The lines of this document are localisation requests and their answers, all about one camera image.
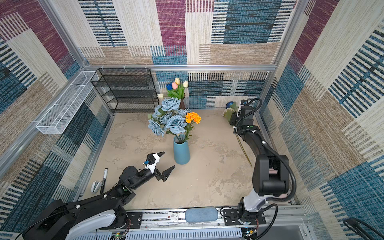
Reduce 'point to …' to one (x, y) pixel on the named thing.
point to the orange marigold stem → (191, 117)
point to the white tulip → (160, 95)
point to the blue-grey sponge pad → (196, 215)
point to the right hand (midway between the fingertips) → (235, 116)
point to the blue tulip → (169, 86)
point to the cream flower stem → (227, 114)
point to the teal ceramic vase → (181, 151)
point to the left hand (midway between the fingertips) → (168, 157)
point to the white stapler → (96, 185)
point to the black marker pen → (105, 175)
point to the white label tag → (173, 216)
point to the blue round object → (229, 104)
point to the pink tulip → (174, 85)
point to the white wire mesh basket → (56, 119)
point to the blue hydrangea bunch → (168, 117)
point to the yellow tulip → (177, 80)
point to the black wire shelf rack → (127, 90)
